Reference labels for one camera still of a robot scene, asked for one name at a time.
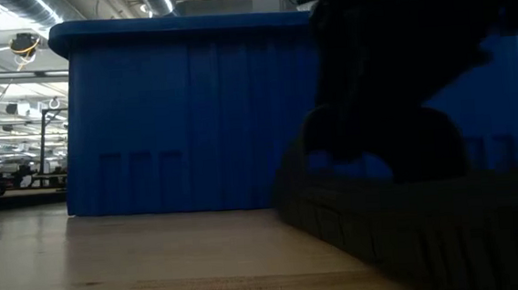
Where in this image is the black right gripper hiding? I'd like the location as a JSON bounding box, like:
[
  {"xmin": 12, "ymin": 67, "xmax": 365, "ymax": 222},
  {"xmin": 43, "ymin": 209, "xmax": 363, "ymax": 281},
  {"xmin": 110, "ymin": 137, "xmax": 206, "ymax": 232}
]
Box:
[{"xmin": 307, "ymin": 0, "xmax": 518, "ymax": 160}]

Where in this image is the black rubber slide sandal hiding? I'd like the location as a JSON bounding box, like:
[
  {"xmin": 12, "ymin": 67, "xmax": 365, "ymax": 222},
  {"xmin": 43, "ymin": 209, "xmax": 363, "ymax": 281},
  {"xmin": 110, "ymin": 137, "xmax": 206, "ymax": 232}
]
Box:
[{"xmin": 264, "ymin": 91, "xmax": 518, "ymax": 290}]

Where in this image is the large blue plastic bin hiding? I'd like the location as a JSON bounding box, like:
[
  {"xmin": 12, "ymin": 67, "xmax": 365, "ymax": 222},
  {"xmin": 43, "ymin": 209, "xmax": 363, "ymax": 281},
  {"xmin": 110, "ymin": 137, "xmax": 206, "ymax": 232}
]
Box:
[{"xmin": 47, "ymin": 0, "xmax": 518, "ymax": 223}]

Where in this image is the black floor stand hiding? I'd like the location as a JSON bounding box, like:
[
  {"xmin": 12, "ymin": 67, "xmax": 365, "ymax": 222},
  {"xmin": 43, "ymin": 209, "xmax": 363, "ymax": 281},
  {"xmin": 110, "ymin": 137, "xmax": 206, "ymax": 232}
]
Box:
[{"xmin": 35, "ymin": 107, "xmax": 73, "ymax": 178}]

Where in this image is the hanging orange cable reel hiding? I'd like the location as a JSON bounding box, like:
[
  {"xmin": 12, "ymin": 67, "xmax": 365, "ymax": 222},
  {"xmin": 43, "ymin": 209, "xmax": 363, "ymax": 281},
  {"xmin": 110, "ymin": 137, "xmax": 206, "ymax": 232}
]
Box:
[{"xmin": 8, "ymin": 30, "xmax": 43, "ymax": 59}]

